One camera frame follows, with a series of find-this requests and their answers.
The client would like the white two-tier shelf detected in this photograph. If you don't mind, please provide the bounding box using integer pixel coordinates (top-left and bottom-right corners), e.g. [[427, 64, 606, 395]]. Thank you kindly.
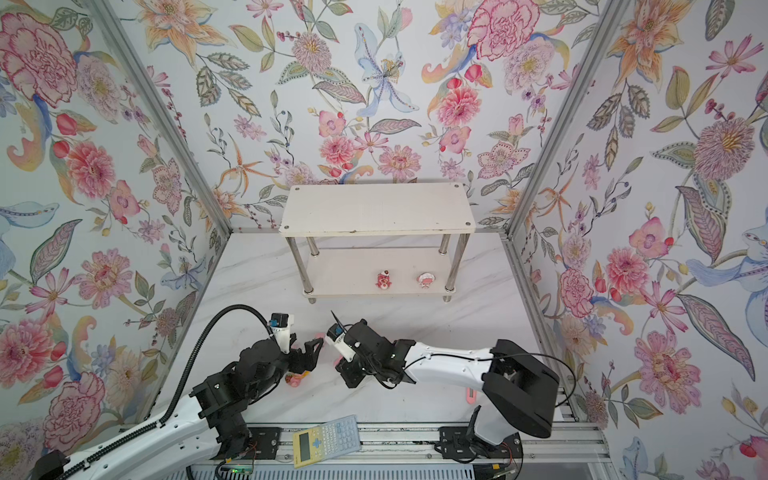
[[279, 183, 476, 302]]

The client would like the pink utility knife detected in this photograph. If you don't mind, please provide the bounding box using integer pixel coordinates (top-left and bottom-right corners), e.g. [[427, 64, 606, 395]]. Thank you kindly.
[[466, 388, 477, 405]]

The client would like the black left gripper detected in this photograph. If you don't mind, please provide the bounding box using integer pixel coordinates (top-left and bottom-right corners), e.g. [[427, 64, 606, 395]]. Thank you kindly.
[[249, 338, 328, 402]]

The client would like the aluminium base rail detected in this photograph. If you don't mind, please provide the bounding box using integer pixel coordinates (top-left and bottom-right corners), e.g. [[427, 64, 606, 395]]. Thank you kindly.
[[95, 421, 613, 466]]

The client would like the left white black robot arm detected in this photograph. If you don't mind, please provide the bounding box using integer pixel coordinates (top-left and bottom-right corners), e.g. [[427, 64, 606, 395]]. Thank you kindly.
[[29, 338, 323, 479]]

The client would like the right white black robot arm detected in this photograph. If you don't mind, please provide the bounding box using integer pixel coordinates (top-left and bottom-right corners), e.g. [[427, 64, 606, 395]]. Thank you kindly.
[[325, 319, 560, 447]]

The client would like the pink bear with yellow flower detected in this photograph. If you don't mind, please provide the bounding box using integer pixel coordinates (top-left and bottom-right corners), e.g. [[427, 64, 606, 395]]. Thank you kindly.
[[284, 371, 310, 388]]

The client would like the pink white round figurine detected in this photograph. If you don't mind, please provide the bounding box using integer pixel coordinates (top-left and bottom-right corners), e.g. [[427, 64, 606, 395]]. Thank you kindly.
[[417, 272, 436, 289]]

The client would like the dark pink strawberry bear toy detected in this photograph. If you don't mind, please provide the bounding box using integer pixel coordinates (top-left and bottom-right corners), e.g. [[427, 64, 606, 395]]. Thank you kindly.
[[376, 270, 392, 290]]

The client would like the yellow blue calculator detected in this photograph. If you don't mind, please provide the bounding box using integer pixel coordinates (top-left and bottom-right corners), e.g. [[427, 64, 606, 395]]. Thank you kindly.
[[292, 415, 362, 468]]

